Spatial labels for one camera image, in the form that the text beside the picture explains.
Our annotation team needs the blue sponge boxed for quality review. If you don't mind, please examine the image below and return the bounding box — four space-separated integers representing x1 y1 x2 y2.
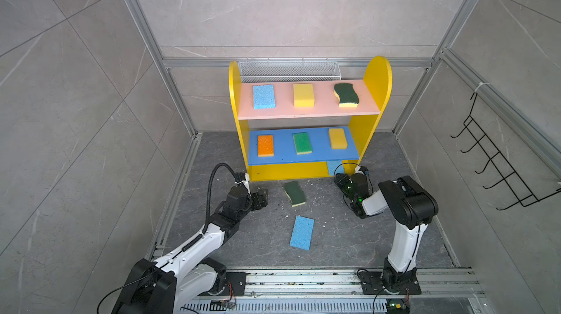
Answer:
290 216 315 251
252 84 276 110
327 161 343 176

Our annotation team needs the yellow sponge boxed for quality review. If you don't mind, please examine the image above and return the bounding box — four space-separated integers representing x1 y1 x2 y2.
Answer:
293 83 315 108
328 128 348 150

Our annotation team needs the orange sponge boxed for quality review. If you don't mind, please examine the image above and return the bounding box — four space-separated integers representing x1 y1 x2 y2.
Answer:
257 134 275 158

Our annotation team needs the bright green sponge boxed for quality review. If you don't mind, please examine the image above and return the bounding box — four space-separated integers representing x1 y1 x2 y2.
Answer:
293 132 313 155

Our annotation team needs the green scouring sponge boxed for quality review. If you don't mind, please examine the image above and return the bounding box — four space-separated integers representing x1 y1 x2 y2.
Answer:
283 181 306 207
334 83 359 108

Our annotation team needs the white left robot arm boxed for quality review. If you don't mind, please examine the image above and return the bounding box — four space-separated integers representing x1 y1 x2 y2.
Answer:
112 183 268 313

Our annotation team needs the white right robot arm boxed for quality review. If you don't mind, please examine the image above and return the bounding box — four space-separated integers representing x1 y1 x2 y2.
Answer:
334 171 438 294

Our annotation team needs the pink upper shelf board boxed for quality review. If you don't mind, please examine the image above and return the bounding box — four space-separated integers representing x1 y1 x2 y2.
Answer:
236 80 380 120

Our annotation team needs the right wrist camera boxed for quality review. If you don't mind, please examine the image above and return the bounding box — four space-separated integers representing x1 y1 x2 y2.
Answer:
359 166 370 175

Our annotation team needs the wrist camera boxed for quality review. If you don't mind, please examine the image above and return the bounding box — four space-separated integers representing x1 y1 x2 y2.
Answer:
359 166 370 175
235 172 251 193

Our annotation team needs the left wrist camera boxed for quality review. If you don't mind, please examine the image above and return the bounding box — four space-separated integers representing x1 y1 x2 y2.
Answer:
235 172 251 193

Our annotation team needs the black corrugated cable conduit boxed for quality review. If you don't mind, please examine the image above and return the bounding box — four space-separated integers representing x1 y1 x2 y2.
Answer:
201 162 240 234

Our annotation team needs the yellow shelf unit frame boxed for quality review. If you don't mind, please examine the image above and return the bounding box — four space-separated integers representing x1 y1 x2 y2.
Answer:
229 56 393 181

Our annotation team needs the wire mesh basket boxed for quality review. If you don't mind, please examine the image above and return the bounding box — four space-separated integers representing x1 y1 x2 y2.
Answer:
238 61 342 83

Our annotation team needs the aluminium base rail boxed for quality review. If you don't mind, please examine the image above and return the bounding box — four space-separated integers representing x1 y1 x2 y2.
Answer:
153 268 493 313

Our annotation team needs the black wire hook rack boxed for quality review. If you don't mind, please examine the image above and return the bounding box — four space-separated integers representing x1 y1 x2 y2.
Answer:
450 93 560 211

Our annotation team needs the aluminium frame profile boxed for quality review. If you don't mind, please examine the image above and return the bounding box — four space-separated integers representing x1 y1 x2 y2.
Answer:
124 0 197 138

